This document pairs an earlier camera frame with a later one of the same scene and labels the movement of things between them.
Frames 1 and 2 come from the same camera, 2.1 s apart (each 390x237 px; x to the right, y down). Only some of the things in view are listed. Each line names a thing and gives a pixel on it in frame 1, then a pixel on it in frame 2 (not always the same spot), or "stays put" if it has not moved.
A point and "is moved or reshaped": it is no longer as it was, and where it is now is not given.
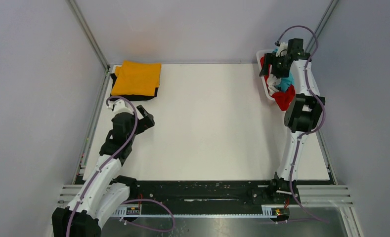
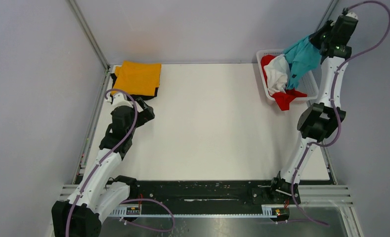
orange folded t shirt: x=136 y=78 stays put
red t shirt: x=283 y=98 stays put
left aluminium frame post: x=89 y=34 stays put
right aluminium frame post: x=330 y=9 stays put
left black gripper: x=145 y=122 -> x=145 y=115
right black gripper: x=271 y=59 -> x=314 y=36
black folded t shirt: x=132 y=98 stays put
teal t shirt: x=285 y=82 is moved or reshaped
